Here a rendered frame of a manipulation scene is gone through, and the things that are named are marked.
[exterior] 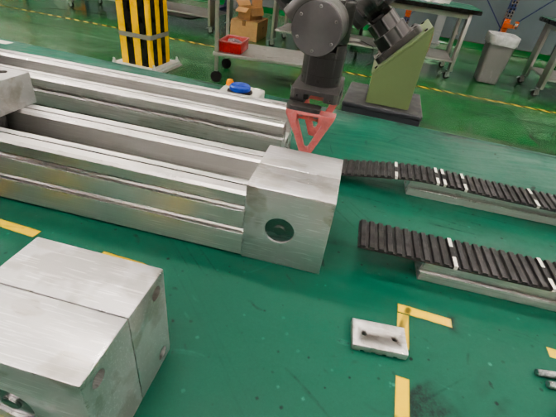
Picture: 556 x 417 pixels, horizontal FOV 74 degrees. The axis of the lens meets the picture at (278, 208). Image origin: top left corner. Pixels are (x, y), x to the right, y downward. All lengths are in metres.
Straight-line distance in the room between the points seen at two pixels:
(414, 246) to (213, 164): 0.25
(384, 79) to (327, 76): 0.46
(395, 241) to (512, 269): 0.13
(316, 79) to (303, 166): 0.16
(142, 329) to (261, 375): 0.11
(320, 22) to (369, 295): 0.30
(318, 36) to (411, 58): 0.54
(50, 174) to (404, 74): 0.77
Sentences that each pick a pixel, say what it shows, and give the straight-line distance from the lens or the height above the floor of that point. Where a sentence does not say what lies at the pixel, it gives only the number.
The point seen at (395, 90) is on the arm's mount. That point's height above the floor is 0.82.
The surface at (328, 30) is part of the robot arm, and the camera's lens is 0.45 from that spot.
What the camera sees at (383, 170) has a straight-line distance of 0.59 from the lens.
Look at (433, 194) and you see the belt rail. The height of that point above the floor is 0.79.
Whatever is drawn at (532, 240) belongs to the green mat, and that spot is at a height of 0.78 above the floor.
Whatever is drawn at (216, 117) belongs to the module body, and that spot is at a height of 0.86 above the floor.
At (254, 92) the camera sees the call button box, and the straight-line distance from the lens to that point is 0.74.
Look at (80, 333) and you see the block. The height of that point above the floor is 0.87.
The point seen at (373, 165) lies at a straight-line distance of 0.61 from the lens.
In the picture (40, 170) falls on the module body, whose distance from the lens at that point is 0.49.
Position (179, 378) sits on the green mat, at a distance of 0.33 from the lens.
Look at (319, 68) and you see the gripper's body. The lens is 0.53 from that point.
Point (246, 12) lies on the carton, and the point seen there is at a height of 0.34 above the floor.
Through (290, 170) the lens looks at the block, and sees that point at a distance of 0.40.
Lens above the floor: 1.07
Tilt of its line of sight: 35 degrees down
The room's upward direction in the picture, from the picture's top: 8 degrees clockwise
